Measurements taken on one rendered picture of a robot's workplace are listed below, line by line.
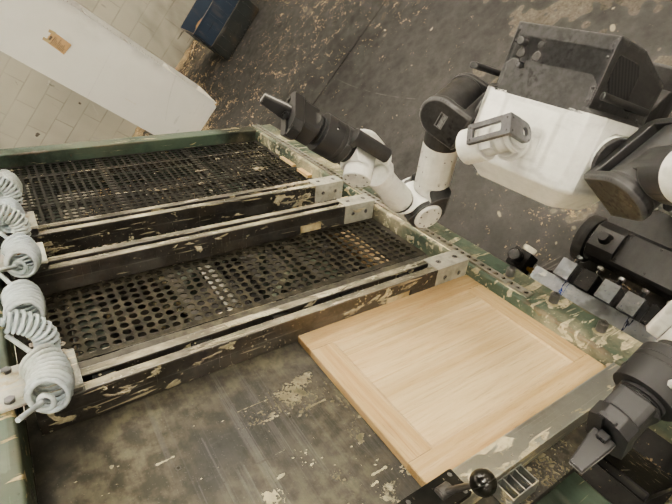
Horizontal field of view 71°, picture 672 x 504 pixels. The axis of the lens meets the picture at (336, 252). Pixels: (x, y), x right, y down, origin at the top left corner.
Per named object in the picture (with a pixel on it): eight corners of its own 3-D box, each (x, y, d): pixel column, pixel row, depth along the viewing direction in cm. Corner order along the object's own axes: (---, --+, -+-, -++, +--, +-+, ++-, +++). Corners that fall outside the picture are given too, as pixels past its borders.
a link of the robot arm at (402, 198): (363, 177, 119) (396, 212, 134) (379, 203, 113) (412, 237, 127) (397, 150, 117) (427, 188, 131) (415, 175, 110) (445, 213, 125)
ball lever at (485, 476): (454, 498, 76) (507, 487, 65) (437, 510, 74) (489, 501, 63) (442, 475, 77) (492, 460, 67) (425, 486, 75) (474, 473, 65)
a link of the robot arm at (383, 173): (347, 130, 109) (374, 161, 119) (339, 163, 106) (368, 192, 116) (371, 125, 105) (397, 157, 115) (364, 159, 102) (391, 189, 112)
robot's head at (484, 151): (482, 133, 92) (454, 127, 87) (531, 119, 84) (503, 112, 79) (484, 166, 92) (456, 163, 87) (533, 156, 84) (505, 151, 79)
